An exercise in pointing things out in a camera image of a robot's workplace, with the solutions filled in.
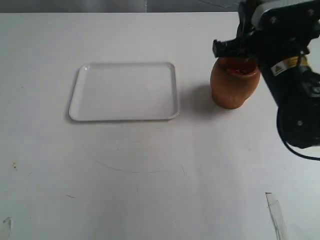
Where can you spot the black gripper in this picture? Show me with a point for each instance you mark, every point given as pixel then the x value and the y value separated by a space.
pixel 277 26

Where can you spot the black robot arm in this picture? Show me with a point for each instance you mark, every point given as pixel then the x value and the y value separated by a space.
pixel 296 91

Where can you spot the wooden mortar cup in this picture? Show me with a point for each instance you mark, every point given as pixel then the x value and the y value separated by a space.
pixel 228 90

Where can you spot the white rectangular plastic tray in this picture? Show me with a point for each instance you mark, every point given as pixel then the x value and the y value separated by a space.
pixel 127 91

